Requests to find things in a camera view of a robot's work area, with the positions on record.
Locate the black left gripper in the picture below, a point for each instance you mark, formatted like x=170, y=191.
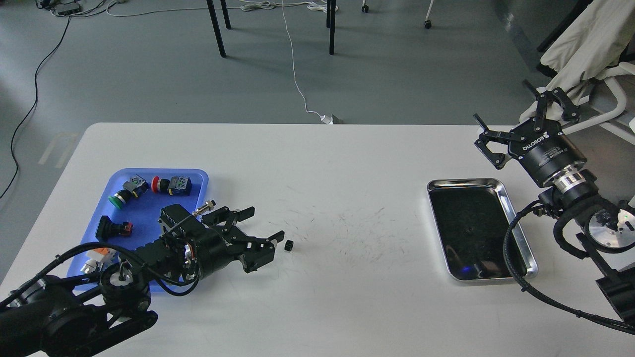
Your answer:
x=220, y=242

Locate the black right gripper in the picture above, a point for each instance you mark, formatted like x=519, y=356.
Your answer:
x=545, y=151

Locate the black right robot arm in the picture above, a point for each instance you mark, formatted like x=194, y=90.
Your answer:
x=586, y=223

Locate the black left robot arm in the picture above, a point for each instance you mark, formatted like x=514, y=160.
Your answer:
x=83, y=315

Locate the silver metal tray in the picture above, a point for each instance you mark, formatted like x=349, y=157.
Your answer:
x=472, y=216

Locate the beige cloth on chair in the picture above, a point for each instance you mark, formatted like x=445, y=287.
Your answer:
x=588, y=51

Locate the white power adapter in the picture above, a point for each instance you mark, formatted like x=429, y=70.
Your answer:
x=330, y=119

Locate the orange white terminal block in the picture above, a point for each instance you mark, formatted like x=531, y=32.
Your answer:
x=98, y=260

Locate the black table leg left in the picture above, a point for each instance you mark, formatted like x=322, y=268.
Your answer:
x=215, y=23

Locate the black table leg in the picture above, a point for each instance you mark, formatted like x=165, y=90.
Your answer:
x=215, y=23
x=330, y=24

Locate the black table leg right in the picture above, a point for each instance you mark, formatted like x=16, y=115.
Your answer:
x=330, y=24

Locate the red push button switch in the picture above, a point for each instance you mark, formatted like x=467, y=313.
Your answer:
x=174, y=186

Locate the green push button switch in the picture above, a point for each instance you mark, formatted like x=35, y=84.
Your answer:
x=134, y=187

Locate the white chair frame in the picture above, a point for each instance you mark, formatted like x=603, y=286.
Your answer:
x=611, y=95

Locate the black push button switch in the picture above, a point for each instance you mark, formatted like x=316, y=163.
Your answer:
x=107, y=229

